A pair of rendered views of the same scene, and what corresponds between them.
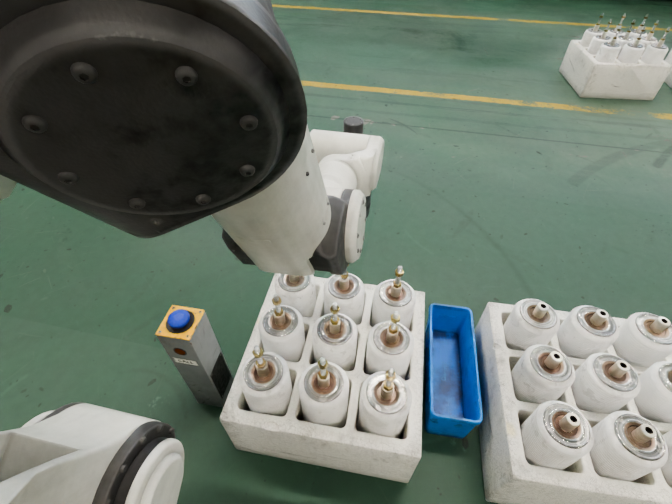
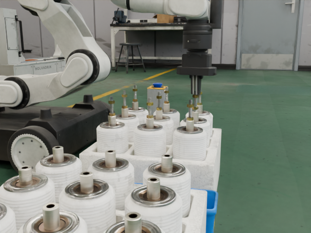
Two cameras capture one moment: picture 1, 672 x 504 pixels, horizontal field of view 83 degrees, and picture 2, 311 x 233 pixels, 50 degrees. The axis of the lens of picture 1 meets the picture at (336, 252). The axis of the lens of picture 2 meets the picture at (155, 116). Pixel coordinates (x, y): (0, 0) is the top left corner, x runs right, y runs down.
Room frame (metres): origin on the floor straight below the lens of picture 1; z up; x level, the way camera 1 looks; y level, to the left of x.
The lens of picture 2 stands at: (0.50, -1.06, 0.50)
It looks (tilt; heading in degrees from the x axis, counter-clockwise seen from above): 13 degrees down; 94
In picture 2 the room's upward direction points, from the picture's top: straight up
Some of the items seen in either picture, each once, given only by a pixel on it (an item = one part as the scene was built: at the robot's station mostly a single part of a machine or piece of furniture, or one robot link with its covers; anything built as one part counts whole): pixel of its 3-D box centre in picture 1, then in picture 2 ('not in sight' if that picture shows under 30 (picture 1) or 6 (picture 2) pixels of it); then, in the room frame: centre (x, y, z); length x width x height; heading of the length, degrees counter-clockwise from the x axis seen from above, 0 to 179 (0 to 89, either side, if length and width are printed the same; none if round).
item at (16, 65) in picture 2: not in sight; (34, 44); (-1.20, 2.92, 0.45); 1.51 x 0.57 x 0.74; 78
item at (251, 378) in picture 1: (263, 372); (135, 109); (0.35, 0.14, 0.25); 0.08 x 0.08 x 0.01
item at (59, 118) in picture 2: not in sight; (22, 110); (-0.20, 0.38, 0.19); 0.64 x 0.52 x 0.33; 168
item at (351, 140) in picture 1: (343, 161); (202, 15); (0.57, -0.01, 0.57); 0.11 x 0.11 x 0.11; 78
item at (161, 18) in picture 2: not in sight; (166, 17); (0.32, 4.80, 0.87); 0.40 x 0.30 x 0.23; 154
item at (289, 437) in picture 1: (335, 366); (158, 164); (0.44, 0.00, 0.09); 0.39 x 0.39 x 0.18; 80
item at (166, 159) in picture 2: (540, 310); (166, 163); (0.48, -0.44, 0.26); 0.02 x 0.02 x 0.03
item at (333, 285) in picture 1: (344, 286); (195, 120); (0.56, -0.02, 0.25); 0.08 x 0.08 x 0.01
